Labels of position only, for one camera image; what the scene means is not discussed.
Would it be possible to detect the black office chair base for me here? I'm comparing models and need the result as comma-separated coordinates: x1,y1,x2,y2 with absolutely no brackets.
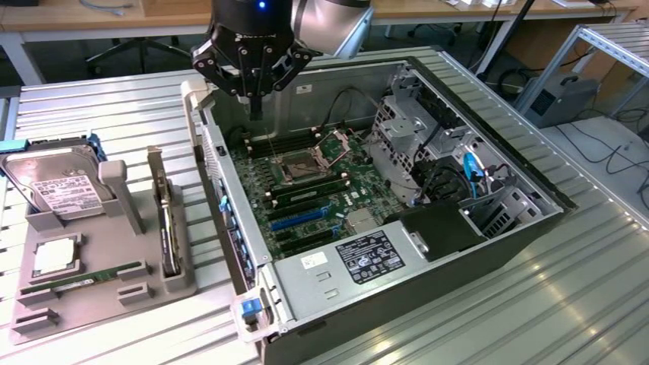
83,36,198,75
384,22,465,47

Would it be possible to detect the thin metal locking lever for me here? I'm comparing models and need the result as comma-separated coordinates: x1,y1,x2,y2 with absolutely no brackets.
264,128,280,164

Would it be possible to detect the grey unit with handle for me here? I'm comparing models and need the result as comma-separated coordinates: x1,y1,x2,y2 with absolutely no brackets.
521,73,604,129

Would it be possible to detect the light blue cable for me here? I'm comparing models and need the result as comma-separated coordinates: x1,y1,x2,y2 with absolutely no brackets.
80,0,136,17

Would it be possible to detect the hard disk with blue rails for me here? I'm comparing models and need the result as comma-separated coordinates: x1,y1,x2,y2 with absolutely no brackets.
0,130,116,223

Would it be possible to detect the silver CPU chip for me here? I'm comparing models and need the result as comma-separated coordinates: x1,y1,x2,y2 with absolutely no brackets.
31,240,77,275

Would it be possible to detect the green RAM stick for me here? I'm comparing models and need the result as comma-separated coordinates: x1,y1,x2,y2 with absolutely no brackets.
270,180,353,209
19,261,143,296

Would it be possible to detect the graphics card with metal bracket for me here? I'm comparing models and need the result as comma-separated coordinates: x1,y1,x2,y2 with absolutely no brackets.
145,145,184,277

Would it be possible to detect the black wire bundle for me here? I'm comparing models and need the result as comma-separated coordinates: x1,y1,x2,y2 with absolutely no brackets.
409,157,476,202

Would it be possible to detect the black plastic shroud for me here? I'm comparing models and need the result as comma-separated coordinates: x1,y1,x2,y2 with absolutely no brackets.
384,200,492,264

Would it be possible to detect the silver chipset heatsink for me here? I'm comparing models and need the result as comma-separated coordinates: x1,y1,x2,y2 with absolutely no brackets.
345,210,380,234

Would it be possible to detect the wooden desk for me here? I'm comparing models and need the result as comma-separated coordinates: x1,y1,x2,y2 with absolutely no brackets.
0,0,641,87

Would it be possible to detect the aluminium frame table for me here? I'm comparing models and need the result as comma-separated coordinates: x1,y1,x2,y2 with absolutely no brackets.
514,21,649,126

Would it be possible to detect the silver power supply with label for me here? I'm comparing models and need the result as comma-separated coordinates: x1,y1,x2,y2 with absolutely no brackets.
261,219,433,324

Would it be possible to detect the metal socket cover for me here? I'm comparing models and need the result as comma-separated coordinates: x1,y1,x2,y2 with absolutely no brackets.
309,128,356,170

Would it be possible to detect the long black expansion slot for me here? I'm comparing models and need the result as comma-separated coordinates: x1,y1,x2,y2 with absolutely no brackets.
265,203,326,222
276,227,330,244
278,233,338,255

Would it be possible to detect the silver metal disk bay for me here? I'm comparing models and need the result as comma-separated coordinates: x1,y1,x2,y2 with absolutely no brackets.
372,62,485,208

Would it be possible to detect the black floor cable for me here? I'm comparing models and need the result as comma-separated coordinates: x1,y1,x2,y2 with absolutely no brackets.
554,108,649,178

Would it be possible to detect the blue expansion slot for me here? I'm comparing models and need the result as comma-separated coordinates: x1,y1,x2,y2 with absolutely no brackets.
269,210,332,232

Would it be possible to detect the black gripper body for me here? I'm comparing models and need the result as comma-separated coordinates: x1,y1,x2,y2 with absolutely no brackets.
210,0,297,52

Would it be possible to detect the black stand pole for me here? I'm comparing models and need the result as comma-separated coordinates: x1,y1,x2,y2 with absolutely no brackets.
476,0,537,83

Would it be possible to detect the grey parts rack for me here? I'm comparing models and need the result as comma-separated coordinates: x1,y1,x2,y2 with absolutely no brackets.
8,159,200,346

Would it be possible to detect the open black PC case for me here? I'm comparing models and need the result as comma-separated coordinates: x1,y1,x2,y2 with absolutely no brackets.
180,56,580,365

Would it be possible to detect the blue wire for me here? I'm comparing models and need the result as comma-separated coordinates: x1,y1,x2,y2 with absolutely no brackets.
460,151,484,199

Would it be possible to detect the CPU socket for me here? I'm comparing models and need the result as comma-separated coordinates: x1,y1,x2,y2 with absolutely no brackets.
272,151,329,186

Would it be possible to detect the green motherboard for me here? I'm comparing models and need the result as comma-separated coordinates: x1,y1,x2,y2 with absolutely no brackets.
226,127,409,264

